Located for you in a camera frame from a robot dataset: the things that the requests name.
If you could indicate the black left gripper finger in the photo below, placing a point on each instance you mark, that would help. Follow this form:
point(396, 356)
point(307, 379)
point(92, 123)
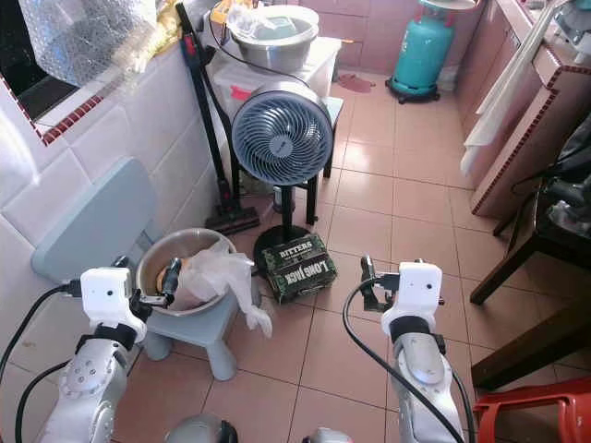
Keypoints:
point(173, 277)
point(122, 263)

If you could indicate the grey robot left leg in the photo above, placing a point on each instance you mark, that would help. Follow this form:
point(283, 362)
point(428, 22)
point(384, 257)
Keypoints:
point(201, 430)

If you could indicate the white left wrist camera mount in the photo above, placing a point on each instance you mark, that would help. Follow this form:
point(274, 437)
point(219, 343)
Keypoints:
point(103, 295)

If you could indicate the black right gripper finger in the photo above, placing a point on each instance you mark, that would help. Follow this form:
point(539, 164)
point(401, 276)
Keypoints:
point(367, 270)

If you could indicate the large steel basin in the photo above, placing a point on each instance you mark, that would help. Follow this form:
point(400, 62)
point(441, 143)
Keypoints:
point(277, 55)

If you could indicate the grey robot leg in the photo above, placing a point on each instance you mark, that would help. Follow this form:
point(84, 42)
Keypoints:
point(326, 436)
point(201, 430)

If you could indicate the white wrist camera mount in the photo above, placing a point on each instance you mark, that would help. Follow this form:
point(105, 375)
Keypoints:
point(103, 295)
point(417, 288)

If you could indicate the grey-blue plastic child chair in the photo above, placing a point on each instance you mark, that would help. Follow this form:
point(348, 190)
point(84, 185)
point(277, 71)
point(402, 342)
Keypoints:
point(92, 217)

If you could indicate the grey robot right leg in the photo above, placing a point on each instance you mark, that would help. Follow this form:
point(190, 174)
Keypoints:
point(326, 436)

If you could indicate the red slipper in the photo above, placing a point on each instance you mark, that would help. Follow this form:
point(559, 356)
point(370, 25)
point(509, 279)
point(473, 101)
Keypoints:
point(355, 83)

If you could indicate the clear crumpled plastic bag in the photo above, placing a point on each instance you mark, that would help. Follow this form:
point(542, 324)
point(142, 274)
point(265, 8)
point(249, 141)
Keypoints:
point(222, 277)

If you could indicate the grey round standing fan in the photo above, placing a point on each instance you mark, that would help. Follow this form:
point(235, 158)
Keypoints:
point(282, 129)

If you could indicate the brown tiled kitchen counter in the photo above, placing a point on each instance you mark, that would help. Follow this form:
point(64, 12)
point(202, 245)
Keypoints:
point(526, 138)

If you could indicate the white plastic storage box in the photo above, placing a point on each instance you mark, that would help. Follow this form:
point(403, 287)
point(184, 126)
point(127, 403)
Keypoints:
point(323, 60)

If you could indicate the red plastic stool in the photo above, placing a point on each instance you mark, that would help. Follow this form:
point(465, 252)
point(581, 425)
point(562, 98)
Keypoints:
point(536, 395)

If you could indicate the stainless steel bowl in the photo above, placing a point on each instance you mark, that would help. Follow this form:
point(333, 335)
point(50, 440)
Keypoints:
point(185, 242)

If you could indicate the dark green Long Jack box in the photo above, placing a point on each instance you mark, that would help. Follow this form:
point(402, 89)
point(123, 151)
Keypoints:
point(300, 269)

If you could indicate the clear bubble wrap bag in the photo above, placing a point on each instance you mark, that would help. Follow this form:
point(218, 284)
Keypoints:
point(88, 37)

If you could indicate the black red stick vacuum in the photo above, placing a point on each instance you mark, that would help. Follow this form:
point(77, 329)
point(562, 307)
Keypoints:
point(205, 101)

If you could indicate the dark wooden table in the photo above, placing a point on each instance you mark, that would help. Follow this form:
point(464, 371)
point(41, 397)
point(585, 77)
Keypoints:
point(508, 272)

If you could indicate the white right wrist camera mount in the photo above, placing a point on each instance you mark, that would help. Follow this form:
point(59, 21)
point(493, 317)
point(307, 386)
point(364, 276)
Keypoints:
point(417, 288)

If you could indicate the clear plastic bag with lid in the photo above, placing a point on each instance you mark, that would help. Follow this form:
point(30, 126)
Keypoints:
point(259, 23)

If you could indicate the teal gas cylinder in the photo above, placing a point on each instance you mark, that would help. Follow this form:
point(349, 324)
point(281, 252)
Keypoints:
point(420, 51)

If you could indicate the long white board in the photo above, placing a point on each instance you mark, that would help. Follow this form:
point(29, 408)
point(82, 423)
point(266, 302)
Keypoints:
point(503, 101)

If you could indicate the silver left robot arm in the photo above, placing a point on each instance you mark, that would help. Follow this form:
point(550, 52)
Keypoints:
point(88, 388)

